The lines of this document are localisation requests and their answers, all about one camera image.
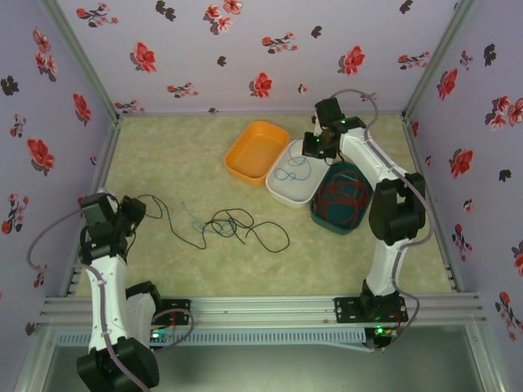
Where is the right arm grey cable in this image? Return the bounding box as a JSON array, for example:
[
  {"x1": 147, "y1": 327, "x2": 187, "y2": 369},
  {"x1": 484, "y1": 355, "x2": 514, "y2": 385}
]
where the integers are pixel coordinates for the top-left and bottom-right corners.
[{"x1": 333, "y1": 88, "x2": 434, "y2": 353}]

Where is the white plastic container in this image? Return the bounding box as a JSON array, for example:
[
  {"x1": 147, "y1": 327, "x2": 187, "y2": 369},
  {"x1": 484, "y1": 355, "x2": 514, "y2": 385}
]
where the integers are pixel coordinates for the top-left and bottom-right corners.
[{"x1": 265, "y1": 139, "x2": 333, "y2": 210}]

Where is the aluminium frame post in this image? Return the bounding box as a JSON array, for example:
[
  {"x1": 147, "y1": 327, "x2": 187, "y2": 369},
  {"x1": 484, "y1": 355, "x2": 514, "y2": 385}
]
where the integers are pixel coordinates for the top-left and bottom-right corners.
[
  {"x1": 38, "y1": 0, "x2": 123, "y2": 120},
  {"x1": 402, "y1": 0, "x2": 479, "y2": 122}
]

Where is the thin red cable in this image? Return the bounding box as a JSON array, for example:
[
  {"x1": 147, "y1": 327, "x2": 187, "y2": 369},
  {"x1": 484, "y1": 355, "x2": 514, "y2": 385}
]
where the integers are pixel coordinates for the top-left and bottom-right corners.
[
  {"x1": 316, "y1": 167, "x2": 371, "y2": 226},
  {"x1": 318, "y1": 167, "x2": 372, "y2": 225}
]

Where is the teal plastic container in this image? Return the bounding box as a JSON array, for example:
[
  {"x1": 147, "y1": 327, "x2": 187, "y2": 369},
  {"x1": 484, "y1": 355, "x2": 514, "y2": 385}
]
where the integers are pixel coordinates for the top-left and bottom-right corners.
[{"x1": 309, "y1": 161, "x2": 375, "y2": 237}]

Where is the aluminium back rail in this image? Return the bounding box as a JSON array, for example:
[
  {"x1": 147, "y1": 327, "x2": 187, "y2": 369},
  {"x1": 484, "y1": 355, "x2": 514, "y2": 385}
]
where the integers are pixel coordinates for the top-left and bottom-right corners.
[{"x1": 116, "y1": 109, "x2": 408, "y2": 120}]

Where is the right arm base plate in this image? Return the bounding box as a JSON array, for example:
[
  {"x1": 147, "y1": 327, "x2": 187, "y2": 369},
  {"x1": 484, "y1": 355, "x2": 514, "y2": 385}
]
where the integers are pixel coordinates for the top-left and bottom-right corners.
[{"x1": 333, "y1": 296, "x2": 409, "y2": 326}]

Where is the orange plastic container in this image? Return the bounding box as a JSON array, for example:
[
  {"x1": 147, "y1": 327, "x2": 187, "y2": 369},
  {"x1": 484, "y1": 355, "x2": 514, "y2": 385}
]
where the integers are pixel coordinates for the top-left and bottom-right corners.
[{"x1": 224, "y1": 120, "x2": 291, "y2": 188}]

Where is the aluminium mounting rail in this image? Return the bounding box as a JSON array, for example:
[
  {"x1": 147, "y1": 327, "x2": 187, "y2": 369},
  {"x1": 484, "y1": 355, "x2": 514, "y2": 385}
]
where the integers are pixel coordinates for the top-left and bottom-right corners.
[{"x1": 39, "y1": 296, "x2": 485, "y2": 327}]

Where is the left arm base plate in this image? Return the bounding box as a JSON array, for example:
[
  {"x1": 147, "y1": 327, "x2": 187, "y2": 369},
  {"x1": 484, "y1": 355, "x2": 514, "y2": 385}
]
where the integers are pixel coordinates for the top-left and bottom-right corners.
[{"x1": 153, "y1": 297, "x2": 193, "y2": 327}]

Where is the white slotted cable duct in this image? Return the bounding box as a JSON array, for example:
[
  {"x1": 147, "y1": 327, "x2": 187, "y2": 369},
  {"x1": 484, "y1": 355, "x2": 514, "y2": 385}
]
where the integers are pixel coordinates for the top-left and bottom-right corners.
[{"x1": 55, "y1": 329, "x2": 367, "y2": 349}]

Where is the aluminium side rail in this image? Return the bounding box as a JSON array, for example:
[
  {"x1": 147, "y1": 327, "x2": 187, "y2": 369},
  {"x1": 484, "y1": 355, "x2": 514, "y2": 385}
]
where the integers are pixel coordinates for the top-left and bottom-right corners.
[
  {"x1": 60, "y1": 116, "x2": 123, "y2": 299},
  {"x1": 402, "y1": 116, "x2": 467, "y2": 293}
]

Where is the thin blue cable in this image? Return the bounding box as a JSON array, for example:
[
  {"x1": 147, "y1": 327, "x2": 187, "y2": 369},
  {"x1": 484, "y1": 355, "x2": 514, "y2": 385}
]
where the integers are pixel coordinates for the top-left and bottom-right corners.
[
  {"x1": 179, "y1": 200, "x2": 237, "y2": 238},
  {"x1": 274, "y1": 143, "x2": 315, "y2": 184}
]

